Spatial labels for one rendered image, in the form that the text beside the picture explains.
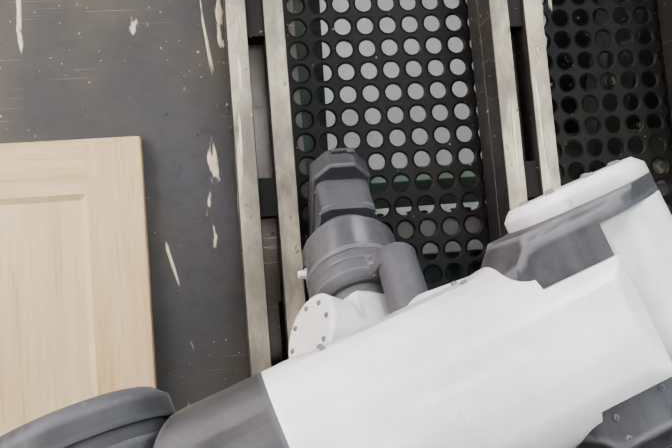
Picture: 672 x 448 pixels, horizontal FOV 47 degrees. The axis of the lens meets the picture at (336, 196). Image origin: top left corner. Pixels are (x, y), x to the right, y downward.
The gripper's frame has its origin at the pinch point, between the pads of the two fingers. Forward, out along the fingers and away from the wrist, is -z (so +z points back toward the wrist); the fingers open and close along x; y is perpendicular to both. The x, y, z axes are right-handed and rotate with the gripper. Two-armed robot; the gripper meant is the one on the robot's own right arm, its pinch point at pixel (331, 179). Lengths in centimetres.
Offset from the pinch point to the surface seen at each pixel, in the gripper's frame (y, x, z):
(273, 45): 5.1, 11.2, -8.4
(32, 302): 30.9, -9.9, 4.2
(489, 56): -18.2, 9.0, -8.2
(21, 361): 32.2, -14.1, 8.2
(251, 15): 7.0, 13.3, -11.2
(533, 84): -22.2, 7.4, -4.7
